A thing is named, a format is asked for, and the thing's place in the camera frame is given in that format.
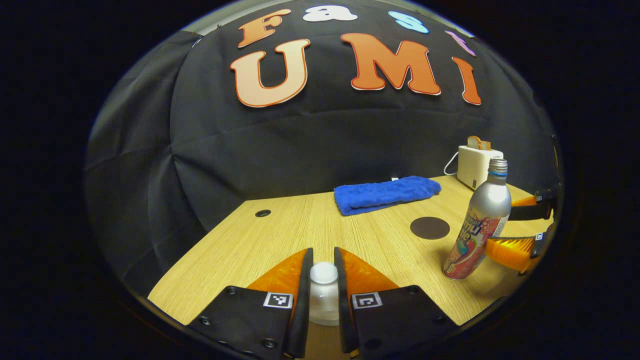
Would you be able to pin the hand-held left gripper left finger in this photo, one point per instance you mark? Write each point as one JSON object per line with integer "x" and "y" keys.
{"x": 301, "y": 310}

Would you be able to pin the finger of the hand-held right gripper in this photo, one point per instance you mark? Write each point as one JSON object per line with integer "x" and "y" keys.
{"x": 510, "y": 252}
{"x": 530, "y": 212}

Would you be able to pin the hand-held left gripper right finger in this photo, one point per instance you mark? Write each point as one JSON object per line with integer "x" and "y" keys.
{"x": 345, "y": 310}

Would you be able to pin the white teacup lid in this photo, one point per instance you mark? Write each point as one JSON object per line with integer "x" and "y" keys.
{"x": 324, "y": 280}

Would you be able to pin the silver water bottle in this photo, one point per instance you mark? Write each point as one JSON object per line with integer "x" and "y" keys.
{"x": 487, "y": 210}

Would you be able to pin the dark brown round coaster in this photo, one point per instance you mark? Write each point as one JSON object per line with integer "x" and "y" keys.
{"x": 430, "y": 228}

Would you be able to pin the white toaster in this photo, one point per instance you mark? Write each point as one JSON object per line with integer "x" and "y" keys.
{"x": 475, "y": 167}

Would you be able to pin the bread slice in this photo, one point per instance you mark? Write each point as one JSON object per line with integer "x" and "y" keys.
{"x": 478, "y": 143}

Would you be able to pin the blue towel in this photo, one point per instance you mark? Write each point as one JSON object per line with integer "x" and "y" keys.
{"x": 385, "y": 194}

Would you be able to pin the black backdrop cloth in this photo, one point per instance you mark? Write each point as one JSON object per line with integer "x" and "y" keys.
{"x": 300, "y": 150}

